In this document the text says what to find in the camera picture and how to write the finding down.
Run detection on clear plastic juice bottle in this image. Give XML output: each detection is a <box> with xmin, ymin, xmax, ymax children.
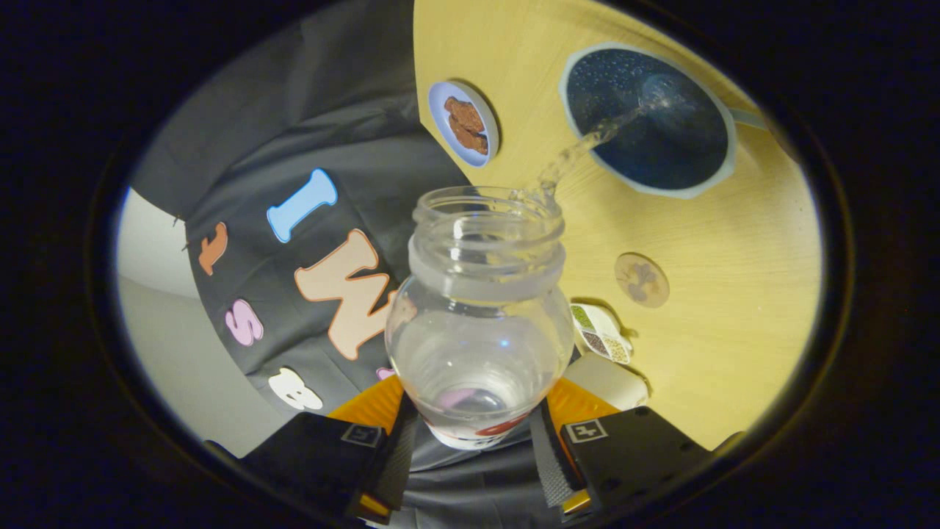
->
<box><xmin>384</xmin><ymin>185</ymin><xmax>575</xmax><ymax>450</ymax></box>

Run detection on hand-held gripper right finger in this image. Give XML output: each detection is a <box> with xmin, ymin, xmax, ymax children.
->
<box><xmin>529</xmin><ymin>376</ymin><xmax>713</xmax><ymax>524</ymax></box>

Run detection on wooden table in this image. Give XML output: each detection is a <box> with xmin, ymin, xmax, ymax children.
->
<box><xmin>413</xmin><ymin>0</ymin><xmax>823</xmax><ymax>451</ymax></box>

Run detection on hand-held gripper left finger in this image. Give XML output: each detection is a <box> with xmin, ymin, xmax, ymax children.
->
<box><xmin>241</xmin><ymin>373</ymin><xmax>419</xmax><ymax>524</ymax></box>

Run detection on black backdrop cloth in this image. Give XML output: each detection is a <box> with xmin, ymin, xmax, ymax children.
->
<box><xmin>129</xmin><ymin>0</ymin><xmax>581</xmax><ymax>527</ymax></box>

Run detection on white divided tray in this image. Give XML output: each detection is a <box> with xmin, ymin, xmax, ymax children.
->
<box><xmin>571</xmin><ymin>302</ymin><xmax>635</xmax><ymax>366</ymax></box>

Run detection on light blue plate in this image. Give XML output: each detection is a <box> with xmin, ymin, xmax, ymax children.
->
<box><xmin>428</xmin><ymin>79</ymin><xmax>501</xmax><ymax>168</ymax></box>

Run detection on round brown coaster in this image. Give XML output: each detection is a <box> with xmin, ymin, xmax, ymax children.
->
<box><xmin>615</xmin><ymin>252</ymin><xmax>670</xmax><ymax>309</ymax></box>

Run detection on clear juice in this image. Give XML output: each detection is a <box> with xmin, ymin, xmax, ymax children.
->
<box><xmin>514</xmin><ymin>73</ymin><xmax>687</xmax><ymax>214</ymax></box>

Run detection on white toaster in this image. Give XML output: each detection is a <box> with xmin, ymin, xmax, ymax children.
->
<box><xmin>562</xmin><ymin>353</ymin><xmax>651</xmax><ymax>412</ymax></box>

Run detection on brown meat piece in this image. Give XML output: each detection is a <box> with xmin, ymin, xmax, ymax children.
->
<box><xmin>444</xmin><ymin>96</ymin><xmax>485</xmax><ymax>133</ymax></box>
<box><xmin>454</xmin><ymin>123</ymin><xmax>489</xmax><ymax>156</ymax></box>

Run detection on white cup with blue inside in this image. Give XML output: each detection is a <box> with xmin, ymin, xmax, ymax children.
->
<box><xmin>558</xmin><ymin>42</ymin><xmax>770</xmax><ymax>200</ymax></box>

